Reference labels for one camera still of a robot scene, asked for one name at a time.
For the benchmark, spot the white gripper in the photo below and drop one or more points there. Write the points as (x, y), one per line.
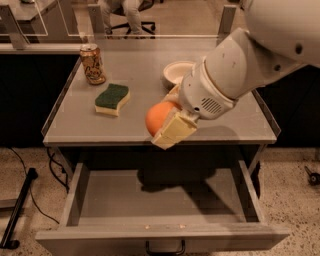
(199, 90)

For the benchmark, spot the orange fruit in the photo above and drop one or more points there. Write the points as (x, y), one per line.
(157, 114)

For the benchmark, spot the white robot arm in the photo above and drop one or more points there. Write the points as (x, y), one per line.
(280, 37)

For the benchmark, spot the grey open top drawer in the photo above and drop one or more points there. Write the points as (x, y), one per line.
(116, 211)

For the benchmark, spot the white bowl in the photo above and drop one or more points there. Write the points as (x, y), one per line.
(173, 73)

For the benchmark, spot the green yellow sponge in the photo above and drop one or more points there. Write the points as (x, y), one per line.
(112, 99)

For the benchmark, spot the orange soda can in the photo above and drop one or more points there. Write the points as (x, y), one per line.
(92, 64)

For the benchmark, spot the grey cabinet table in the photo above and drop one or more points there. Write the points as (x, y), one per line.
(138, 64)

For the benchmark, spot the black office chair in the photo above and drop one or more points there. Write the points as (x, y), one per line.
(146, 4)

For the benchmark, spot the seated person legs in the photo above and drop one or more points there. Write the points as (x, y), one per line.
(131, 12)

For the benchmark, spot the black caster wheel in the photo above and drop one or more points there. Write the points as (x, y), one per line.
(314, 178)

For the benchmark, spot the black metal stand leg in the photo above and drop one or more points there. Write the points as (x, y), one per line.
(16, 205)

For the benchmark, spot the black drawer handle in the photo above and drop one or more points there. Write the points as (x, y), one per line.
(150, 251)

